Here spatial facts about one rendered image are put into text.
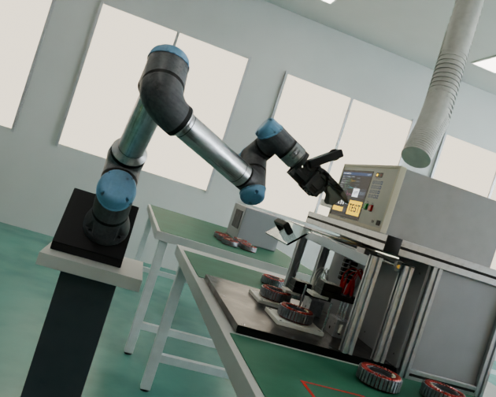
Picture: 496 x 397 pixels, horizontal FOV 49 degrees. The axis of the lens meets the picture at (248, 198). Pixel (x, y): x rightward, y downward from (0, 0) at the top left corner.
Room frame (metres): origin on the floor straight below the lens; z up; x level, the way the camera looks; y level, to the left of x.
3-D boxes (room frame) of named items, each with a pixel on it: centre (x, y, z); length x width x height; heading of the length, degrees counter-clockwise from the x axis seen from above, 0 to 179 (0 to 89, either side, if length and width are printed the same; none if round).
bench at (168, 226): (4.15, 0.10, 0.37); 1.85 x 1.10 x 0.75; 13
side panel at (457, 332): (1.56, -0.68, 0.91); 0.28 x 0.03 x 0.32; 103
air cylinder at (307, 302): (1.94, -0.34, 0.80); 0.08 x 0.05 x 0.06; 13
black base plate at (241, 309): (1.79, -0.24, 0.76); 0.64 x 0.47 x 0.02; 13
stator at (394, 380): (1.36, -0.45, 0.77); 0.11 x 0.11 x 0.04
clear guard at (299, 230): (1.61, -0.27, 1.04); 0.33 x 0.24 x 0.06; 103
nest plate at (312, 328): (1.67, -0.25, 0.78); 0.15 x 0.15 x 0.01; 13
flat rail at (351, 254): (1.81, -0.32, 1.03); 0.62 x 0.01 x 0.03; 13
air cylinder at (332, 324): (1.70, -0.39, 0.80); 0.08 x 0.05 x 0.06; 13
